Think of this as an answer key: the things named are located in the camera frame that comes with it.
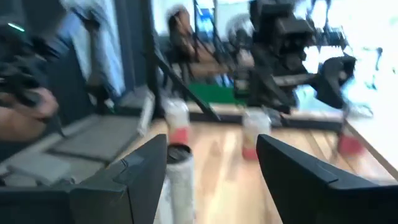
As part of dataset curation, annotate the green floor mat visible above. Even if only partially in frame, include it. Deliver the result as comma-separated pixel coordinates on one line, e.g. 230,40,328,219
188,83,249,105

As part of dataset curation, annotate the black aluminium rig frame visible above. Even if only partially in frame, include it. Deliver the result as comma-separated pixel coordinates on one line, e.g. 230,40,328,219
141,0,346,131

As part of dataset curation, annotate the person's hand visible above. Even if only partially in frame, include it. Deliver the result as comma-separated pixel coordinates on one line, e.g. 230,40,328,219
0,88,60,142

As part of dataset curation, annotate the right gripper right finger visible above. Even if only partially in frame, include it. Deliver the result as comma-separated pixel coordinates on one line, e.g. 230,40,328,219
256,134,398,224

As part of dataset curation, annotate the clear plastic wrapped object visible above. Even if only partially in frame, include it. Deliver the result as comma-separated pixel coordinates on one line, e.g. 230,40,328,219
58,0,125,97

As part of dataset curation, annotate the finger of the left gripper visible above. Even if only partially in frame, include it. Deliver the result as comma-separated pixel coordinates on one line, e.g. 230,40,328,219
248,86,274,110
272,86,296,114

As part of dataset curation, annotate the pink and white beverage can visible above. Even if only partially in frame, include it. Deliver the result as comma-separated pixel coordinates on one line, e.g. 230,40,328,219
337,124,364,156
241,108,272,161
164,98,191,146

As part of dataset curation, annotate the black partition panel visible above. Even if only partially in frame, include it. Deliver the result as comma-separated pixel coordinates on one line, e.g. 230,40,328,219
0,0,97,125

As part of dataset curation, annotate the silver aluminium extrusion bar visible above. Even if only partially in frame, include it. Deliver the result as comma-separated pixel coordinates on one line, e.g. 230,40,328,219
136,93,155,138

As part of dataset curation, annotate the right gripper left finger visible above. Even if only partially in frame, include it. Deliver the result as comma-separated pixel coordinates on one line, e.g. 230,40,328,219
0,134,168,224

